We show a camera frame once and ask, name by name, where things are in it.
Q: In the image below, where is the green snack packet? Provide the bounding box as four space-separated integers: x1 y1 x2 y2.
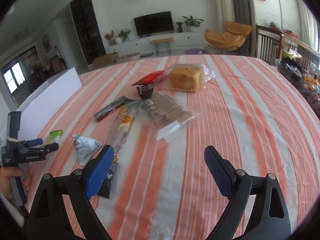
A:
48 130 62 144

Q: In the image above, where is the white blue triangular packet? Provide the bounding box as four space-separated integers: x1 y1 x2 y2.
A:
72 134 102 166

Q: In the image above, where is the long yellow black biscuit pack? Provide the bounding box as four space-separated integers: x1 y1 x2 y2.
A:
98 103 137 199

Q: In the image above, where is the grey maroon snack bar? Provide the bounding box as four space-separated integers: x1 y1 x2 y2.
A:
93 96 126 121

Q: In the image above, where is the brown cracker clear bag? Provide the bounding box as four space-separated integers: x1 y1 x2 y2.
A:
138 92 199 143

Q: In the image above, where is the dark chocolate bar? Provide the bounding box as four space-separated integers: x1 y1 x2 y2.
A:
137 85 154 99

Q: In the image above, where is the red snack packet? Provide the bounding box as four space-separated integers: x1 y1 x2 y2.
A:
132 70 164 86

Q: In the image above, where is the bread loaf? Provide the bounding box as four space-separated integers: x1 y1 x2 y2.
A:
163 63 215 92

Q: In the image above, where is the person's left hand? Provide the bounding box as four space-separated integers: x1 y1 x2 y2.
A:
0 167 31 200

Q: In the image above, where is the white cardboard box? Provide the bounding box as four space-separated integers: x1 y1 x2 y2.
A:
0 67 83 153

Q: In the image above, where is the striped orange white tablecloth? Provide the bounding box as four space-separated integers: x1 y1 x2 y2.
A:
28 55 319 239

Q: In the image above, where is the cardboard box on floor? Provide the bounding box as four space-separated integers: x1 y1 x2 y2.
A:
93 52 119 68

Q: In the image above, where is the round pet bed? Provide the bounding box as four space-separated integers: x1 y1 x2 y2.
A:
116 53 140 63

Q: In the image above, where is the black display cabinet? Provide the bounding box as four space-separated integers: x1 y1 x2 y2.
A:
69 0 106 65

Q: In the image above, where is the red flower bouquet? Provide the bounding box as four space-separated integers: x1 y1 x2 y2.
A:
104 30 115 46

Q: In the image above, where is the white round vase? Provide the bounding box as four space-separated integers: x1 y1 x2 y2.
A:
115 37 123 44

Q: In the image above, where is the cluttered side table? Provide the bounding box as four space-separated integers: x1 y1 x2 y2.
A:
268 21 320 116

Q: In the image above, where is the purple floor mat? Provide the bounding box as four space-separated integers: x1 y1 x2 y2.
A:
184 48 204 55

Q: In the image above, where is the green plant in vase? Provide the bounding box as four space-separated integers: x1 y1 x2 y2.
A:
118 28 132 42

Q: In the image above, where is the small wooden bench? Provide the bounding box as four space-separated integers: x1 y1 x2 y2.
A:
149 37 174 55

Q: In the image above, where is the dark wooden chair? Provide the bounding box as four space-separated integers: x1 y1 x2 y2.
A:
255 25 284 66

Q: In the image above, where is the orange lounge chair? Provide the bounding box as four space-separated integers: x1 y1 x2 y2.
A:
204 21 252 52

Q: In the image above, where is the white tv cabinet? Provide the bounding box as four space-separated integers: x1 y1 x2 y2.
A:
105 32 204 56

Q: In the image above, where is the black television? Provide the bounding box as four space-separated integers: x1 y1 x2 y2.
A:
134 11 174 36

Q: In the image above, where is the small dark potted plant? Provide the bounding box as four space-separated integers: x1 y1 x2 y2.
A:
175 21 183 33

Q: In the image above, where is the green potted plant right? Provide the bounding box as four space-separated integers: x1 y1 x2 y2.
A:
182 16 204 32

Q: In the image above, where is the covered standing air conditioner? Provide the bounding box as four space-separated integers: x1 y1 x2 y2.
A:
216 0 236 33

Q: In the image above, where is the white sheer curtain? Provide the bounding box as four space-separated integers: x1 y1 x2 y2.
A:
297 0 319 51

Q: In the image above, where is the grey curtain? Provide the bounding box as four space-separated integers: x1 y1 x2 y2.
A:
233 0 255 56

